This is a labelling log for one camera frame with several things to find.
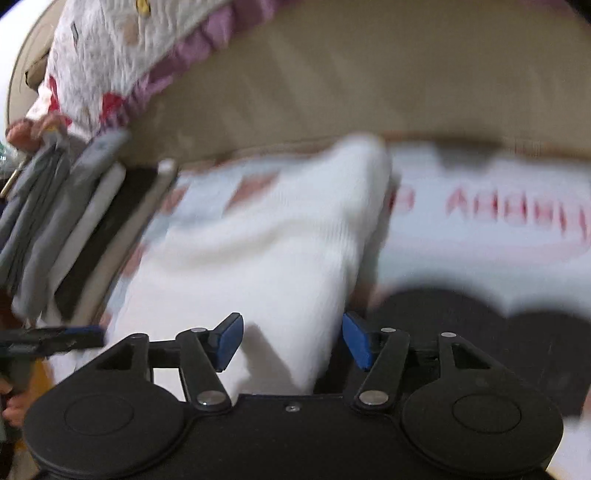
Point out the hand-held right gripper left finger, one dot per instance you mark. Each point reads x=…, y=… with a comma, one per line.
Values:
x=231, y=339

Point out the white quilt purple trim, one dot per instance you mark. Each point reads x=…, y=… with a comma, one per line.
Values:
x=106, y=60

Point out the white knit garment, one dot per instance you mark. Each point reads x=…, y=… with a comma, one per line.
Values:
x=258, y=258

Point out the beige bed headboard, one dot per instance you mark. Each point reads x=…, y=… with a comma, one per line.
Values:
x=23, y=69

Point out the cream folded garment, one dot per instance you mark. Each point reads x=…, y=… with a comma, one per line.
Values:
x=166, y=173

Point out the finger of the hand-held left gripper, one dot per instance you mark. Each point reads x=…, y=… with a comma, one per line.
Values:
x=78, y=334

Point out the checked pastel rug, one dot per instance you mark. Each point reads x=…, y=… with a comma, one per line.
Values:
x=461, y=230

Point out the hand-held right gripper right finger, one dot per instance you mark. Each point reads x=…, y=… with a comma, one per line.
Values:
x=355, y=341

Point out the person's left hand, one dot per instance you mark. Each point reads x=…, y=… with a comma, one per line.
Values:
x=16, y=408

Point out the grey rabbit plush toy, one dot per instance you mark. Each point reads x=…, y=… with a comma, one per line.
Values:
x=32, y=131

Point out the grey folded towel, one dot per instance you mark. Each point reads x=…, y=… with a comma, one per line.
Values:
x=55, y=258

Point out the black folded garment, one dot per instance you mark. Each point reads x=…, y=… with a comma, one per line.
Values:
x=106, y=249

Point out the grey crumpled garment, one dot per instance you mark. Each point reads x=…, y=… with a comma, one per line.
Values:
x=32, y=221

